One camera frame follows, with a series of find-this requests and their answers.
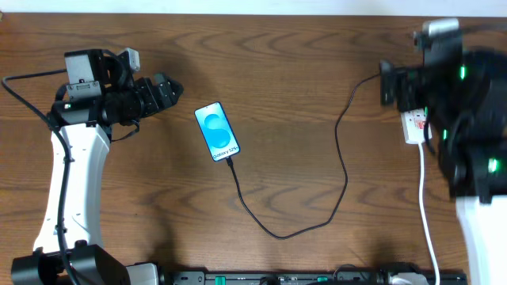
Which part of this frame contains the white power strip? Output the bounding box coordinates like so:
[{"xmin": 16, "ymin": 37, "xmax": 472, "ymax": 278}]
[{"xmin": 400, "ymin": 108, "xmax": 426, "ymax": 145}]

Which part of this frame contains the black charging cable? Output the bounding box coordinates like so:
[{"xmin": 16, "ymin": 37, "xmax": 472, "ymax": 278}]
[{"xmin": 225, "ymin": 73, "xmax": 383, "ymax": 241}]

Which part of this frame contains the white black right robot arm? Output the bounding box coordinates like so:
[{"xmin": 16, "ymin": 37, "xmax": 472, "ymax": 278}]
[{"xmin": 379, "ymin": 18, "xmax": 506, "ymax": 284}]

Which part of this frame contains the blue Galaxy smartphone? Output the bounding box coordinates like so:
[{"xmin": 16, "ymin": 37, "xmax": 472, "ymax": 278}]
[{"xmin": 194, "ymin": 101, "xmax": 241, "ymax": 162}]

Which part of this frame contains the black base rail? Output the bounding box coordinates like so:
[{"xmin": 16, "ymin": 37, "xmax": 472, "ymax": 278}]
[{"xmin": 158, "ymin": 267, "xmax": 467, "ymax": 285}]

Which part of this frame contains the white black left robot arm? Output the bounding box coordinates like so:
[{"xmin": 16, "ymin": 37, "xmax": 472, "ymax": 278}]
[{"xmin": 11, "ymin": 48, "xmax": 184, "ymax": 284}]

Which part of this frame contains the white power strip cord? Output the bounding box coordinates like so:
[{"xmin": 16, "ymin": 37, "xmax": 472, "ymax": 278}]
[{"xmin": 417, "ymin": 142, "xmax": 441, "ymax": 285}]

